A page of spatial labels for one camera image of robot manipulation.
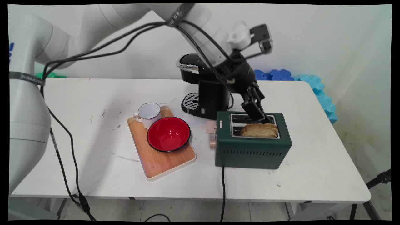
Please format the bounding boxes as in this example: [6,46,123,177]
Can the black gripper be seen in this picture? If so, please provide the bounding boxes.
[215,56,271,123]

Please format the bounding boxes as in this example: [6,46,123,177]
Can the toasted bread slice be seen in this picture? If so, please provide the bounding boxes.
[240,123,279,138]

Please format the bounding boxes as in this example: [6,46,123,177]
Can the dark green toaster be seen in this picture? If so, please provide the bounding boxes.
[206,111,292,170]

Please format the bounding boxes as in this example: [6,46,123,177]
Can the blue foam mat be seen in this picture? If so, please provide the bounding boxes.
[254,69,295,81]

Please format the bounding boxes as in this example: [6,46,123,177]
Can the black coffee machine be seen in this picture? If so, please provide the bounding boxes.
[176,53,234,119]

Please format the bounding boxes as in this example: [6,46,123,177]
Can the cyan foam mat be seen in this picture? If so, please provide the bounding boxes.
[293,74,338,125]

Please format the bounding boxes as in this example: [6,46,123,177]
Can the red bowl with black rim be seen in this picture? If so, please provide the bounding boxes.
[147,117,191,153]

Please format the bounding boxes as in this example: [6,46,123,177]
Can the wooden serving tray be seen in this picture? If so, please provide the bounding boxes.
[127,105,197,181]

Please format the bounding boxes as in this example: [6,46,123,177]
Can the white enamel mug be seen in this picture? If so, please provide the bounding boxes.
[134,102,162,129]

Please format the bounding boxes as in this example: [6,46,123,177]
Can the black tripod leg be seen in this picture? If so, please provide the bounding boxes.
[349,169,392,220]

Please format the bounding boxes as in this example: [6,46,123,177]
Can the green foam mat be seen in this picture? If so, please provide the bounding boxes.
[35,72,67,79]

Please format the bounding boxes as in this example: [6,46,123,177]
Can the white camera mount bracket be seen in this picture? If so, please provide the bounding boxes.
[226,21,252,50]

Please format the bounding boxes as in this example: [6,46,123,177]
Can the black toaster power cord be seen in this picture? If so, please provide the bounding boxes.
[220,166,227,222]

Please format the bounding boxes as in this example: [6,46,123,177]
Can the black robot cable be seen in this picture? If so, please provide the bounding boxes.
[40,19,238,222]
[144,214,171,222]

